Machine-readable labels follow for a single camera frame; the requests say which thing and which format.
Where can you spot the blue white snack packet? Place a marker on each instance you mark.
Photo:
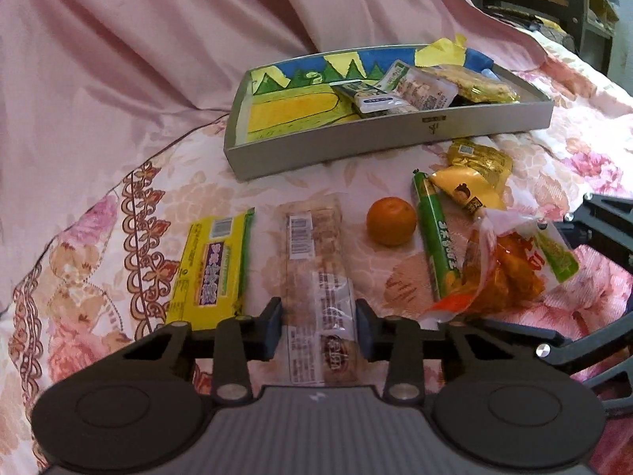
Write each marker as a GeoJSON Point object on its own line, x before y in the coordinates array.
{"type": "Point", "coordinates": [368, 99]}

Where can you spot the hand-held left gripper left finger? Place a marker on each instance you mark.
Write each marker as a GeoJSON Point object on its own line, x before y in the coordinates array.
{"type": "Point", "coordinates": [273, 329]}

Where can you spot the black floor fan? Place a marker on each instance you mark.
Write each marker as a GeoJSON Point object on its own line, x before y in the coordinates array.
{"type": "Point", "coordinates": [559, 37]}

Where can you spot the large pink curtain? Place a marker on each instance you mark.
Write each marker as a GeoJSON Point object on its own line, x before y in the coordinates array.
{"type": "Point", "coordinates": [148, 59]}

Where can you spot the orange mandarin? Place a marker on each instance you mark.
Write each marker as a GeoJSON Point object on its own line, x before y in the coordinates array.
{"type": "Point", "coordinates": [390, 221]}

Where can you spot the green sausage stick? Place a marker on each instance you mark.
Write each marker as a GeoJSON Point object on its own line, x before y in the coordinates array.
{"type": "Point", "coordinates": [435, 232]}

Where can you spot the yellow noodle snack packet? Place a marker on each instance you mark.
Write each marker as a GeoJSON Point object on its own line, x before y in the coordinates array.
{"type": "Point", "coordinates": [482, 84]}

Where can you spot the floral bed sheet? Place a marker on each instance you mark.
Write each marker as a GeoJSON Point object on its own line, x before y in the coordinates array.
{"type": "Point", "coordinates": [99, 237]}

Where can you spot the grey cardboard tray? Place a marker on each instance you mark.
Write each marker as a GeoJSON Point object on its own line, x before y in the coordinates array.
{"type": "Point", "coordinates": [346, 141]}

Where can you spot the orange snack packet green label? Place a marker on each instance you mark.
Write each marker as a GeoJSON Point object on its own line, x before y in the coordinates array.
{"type": "Point", "coordinates": [514, 267]}

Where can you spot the colourful drawn paper liner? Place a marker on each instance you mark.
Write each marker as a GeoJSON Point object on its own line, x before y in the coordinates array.
{"type": "Point", "coordinates": [292, 109]}

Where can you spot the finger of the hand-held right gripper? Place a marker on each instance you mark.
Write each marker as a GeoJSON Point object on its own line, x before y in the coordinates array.
{"type": "Point", "coordinates": [541, 351]}
{"type": "Point", "coordinates": [608, 227]}

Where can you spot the golden snack packet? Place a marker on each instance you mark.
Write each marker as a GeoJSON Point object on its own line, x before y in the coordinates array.
{"type": "Point", "coordinates": [482, 158]}

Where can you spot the yellow black bag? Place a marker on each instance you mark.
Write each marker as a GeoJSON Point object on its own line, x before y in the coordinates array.
{"type": "Point", "coordinates": [546, 22]}

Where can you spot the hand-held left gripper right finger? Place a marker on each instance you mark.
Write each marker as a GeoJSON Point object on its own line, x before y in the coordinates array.
{"type": "Point", "coordinates": [363, 331]}

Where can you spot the silver white snack pouch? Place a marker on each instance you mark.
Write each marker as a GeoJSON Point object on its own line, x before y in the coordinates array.
{"type": "Point", "coordinates": [420, 86]}

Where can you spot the clear biscuit packet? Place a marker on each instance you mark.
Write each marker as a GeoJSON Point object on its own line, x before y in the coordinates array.
{"type": "Point", "coordinates": [311, 267]}

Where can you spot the yellow green snack packet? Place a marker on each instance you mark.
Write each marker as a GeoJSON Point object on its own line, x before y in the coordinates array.
{"type": "Point", "coordinates": [210, 267]}

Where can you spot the yellow triangular snack packet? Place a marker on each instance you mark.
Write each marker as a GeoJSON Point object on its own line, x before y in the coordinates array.
{"type": "Point", "coordinates": [467, 190]}

